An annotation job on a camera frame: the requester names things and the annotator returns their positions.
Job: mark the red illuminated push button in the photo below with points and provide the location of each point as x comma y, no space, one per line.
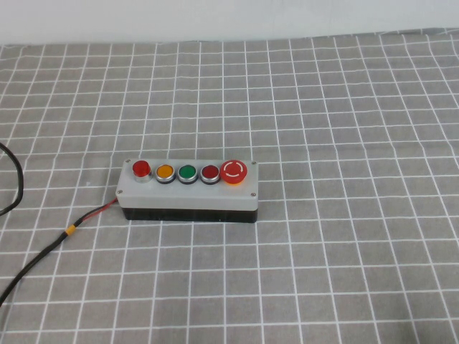
141,168

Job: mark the red mushroom emergency stop button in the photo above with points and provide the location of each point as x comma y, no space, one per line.
233,170

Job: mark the dark red flat push button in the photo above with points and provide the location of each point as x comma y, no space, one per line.
210,172

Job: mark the green flat push button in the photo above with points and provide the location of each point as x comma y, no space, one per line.
187,172

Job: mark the grey button box black base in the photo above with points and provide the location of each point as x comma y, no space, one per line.
186,200

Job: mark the yellow flat push button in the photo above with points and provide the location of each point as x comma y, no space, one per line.
165,171

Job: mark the grey white-grid tablecloth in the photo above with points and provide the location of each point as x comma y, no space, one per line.
322,143

